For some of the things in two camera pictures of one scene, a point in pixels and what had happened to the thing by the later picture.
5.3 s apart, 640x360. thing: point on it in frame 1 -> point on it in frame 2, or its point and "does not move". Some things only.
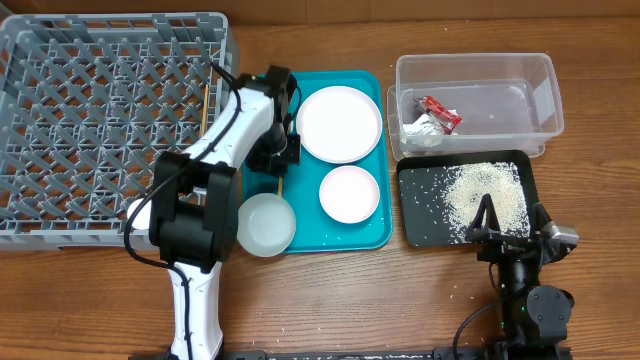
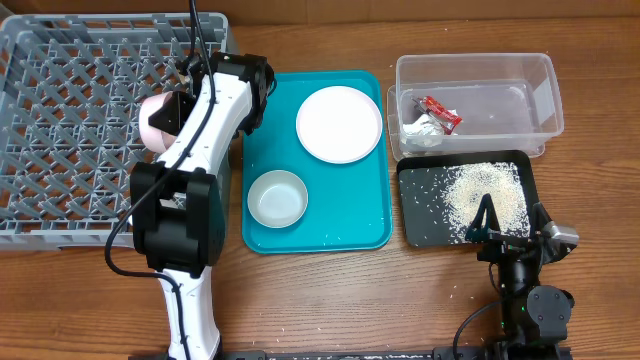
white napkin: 426,125 does not move
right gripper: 507,238 does not move
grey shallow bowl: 266,224 -> 277,199
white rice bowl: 349,194 -> 154,138
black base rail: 392,354 does not move
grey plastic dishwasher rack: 87,103 does not move
